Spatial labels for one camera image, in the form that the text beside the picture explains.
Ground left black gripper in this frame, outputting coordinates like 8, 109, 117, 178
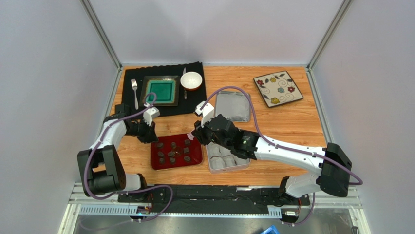
124, 117, 158, 144

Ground silver tin with paper cups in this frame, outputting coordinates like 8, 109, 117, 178
206, 142, 251, 174

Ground red lacquer tray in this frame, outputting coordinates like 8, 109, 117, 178
151, 134, 203, 171

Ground pink handled metal tongs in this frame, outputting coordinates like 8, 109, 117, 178
187, 131, 195, 141

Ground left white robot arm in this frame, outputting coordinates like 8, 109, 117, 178
77, 104, 160, 199

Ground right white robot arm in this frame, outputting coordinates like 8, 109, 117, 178
191, 116, 352, 198

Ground silver tin lid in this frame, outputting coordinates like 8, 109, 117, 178
214, 91, 251, 122

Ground black cloth placemat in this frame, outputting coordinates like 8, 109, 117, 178
121, 62, 207, 117

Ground silver fork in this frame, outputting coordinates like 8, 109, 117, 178
131, 79, 139, 110

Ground green square plate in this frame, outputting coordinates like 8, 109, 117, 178
139, 76, 179, 107

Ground white bowl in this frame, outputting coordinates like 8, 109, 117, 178
180, 72, 203, 91

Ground silver knife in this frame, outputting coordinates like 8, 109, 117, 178
181, 67, 187, 100

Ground floral square plate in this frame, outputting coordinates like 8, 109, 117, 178
253, 71, 303, 108

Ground blue plastic bin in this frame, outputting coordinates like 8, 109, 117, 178
260, 225, 280, 234

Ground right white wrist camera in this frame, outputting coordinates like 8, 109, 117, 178
194, 101, 215, 128

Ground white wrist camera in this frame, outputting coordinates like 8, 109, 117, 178
143, 103, 160, 126
194, 101, 215, 128

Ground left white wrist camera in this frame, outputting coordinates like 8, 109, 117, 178
143, 103, 160, 126

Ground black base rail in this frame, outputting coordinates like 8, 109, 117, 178
117, 185, 311, 218

